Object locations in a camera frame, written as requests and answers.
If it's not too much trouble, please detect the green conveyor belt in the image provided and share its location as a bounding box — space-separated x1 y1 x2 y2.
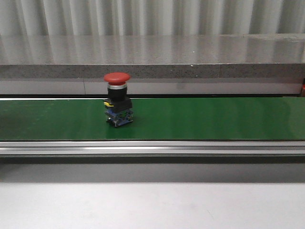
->
0 97 305 141

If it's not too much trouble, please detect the aluminium conveyor frame rail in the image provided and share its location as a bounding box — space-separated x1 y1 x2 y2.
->
0 140 305 164

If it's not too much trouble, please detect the white pleated curtain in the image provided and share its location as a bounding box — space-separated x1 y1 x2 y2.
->
0 0 305 36

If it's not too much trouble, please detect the grey speckled stone counter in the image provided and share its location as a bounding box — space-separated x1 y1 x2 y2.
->
0 34 305 96

